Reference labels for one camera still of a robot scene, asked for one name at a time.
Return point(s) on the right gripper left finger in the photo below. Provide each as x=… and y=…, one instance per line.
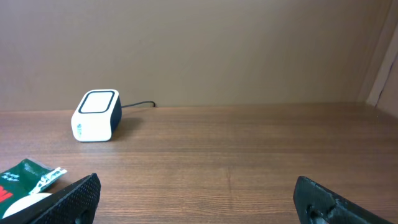
x=76, y=203

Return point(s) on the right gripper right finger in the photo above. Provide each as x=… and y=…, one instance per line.
x=315, y=203

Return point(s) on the green 3M gloves packet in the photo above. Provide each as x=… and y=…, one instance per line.
x=26, y=178

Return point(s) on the green lidded jar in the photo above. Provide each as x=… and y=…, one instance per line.
x=24, y=203

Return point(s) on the white barcode scanner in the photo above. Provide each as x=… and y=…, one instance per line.
x=97, y=116

